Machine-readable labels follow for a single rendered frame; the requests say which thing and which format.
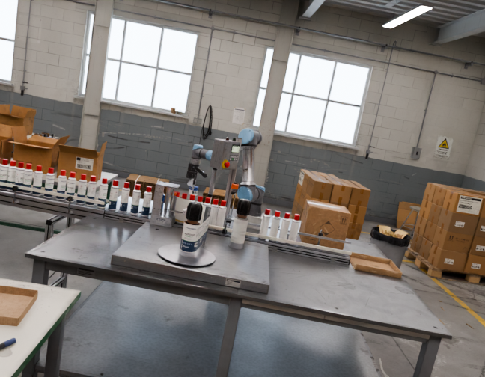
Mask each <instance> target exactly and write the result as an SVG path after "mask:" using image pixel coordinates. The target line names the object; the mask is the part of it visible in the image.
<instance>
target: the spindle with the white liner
mask: <svg viewBox="0 0 485 377"><path fill-rule="evenodd" d="M250 209H251V201H250V200H247V199H239V201H238V204H237V211H236V213H237V216H235V217H234V225H233V229H232V234H231V240H230V241H231V243H230V244H229V246H230V247H231V248H234V249H243V244H244V241H245V234H246V229H247V225H248V218H247V215H249V213H250Z"/></svg>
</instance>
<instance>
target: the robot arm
mask: <svg viewBox="0 0 485 377"><path fill-rule="evenodd" d="M238 138H242V143H241V148H240V150H243V152H242V182H241V183H240V188H239V189H238V191H237V196H238V198H239V199H247V200H250V201H251V209H250V213H249V215H250V216H254V217H261V215H262V210H261V205H262V202H263V196H264V193H265V188H264V187H262V186H258V185H256V184H255V183H254V149H255V148H256V147H257V145H258V144H259V143H260V142H261V141H262V135H261V133H260V132H259V131H258V130H255V129H243V130H242V131H241V132H240V133H239V137H238ZM211 156H212V150H205V149H203V146H202V145H199V144H195V145H194V147H193V151H192V159H191V163H189V166H188V171H187V174H186V177H187V178H189V179H191V178H192V179H191V180H190V181H189V182H188V183H187V185H188V186H191V187H192V191H193V190H194V187H195V183H196V179H197V175H198V173H200V174H201V175H202V176H203V177H205V178H206V177H207V174H206V173H204V172H203V171H202V170H201V169H200V168H199V166H200V163H201V158H202V159H207V160H210V161H211ZM193 166H194V167H193Z"/></svg>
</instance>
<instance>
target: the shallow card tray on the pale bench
mask: <svg viewBox="0 0 485 377"><path fill-rule="evenodd" d="M37 296H38V290H33V289H25V288H19V287H14V286H2V285H0V325H11V326H18V325H19V323H21V321H22V319H23V318H24V317H25V315H26V314H27V312H29V310H30V309H31V307H32V306H33V304H34V303H35V302H36V300H37Z"/></svg>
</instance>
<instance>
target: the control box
mask: <svg viewBox="0 0 485 377"><path fill-rule="evenodd" d="M232 144H238V145H241V143H240V142H238V141H232V140H229V141H226V139H218V138H215V139H214V143H213V151H212V156H211V161H210V167H212V168H217V169H219V170H235V169H237V161H238V160H237V161H229V158H230V155H238V157H239V154H238V153H231V148H232ZM226 162H229V163H230V166H229V167H228V168H226V167H225V163H226Z"/></svg>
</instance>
